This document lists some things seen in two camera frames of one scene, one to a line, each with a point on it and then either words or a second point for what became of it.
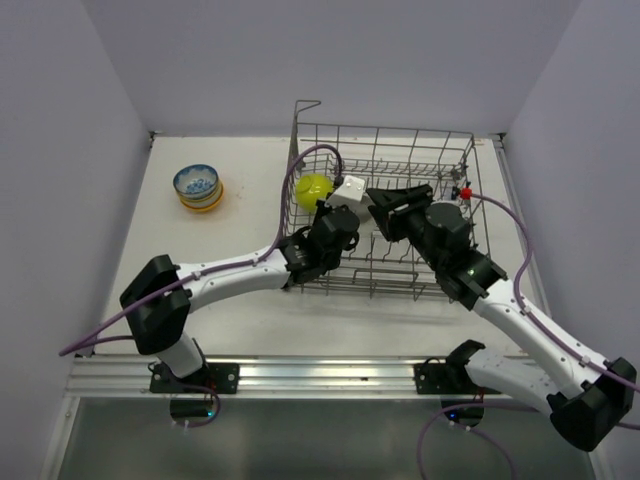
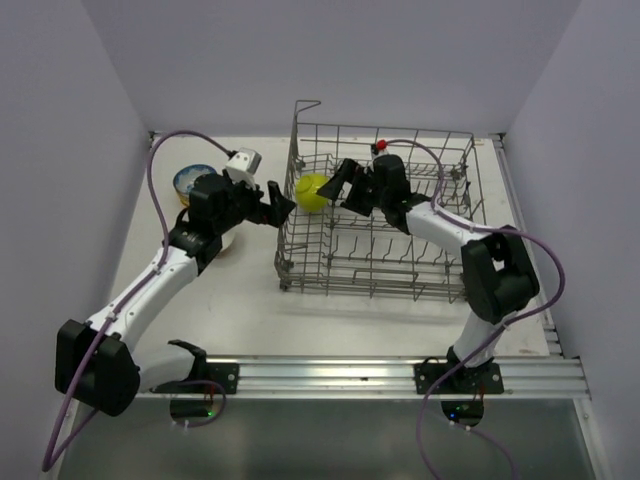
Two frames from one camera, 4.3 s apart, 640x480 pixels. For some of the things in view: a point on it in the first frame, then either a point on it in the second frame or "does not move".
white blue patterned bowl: x=197 y=181 does not move
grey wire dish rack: x=332 y=165 does not move
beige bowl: x=365 y=230 → x=229 y=241
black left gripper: x=322 y=208 → x=279 y=205
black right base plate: x=446 y=378 does not move
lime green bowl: x=309 y=188 does not move
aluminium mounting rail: x=266 y=377 does not move
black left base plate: x=213 y=378 does not move
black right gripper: x=396 y=197 → x=332 y=188
